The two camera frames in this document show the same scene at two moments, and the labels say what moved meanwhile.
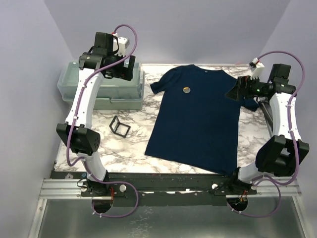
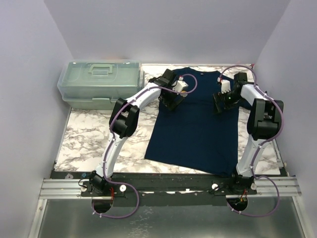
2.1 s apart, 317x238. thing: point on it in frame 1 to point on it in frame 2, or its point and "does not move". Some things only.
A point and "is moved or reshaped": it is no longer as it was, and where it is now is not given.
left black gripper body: [119, 71] to [170, 94]
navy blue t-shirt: [196, 123] does not move
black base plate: [163, 188] does not move
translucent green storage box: [112, 93] does not move
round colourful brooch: [186, 89] is moved or reshaped
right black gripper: [242, 87] to [221, 102]
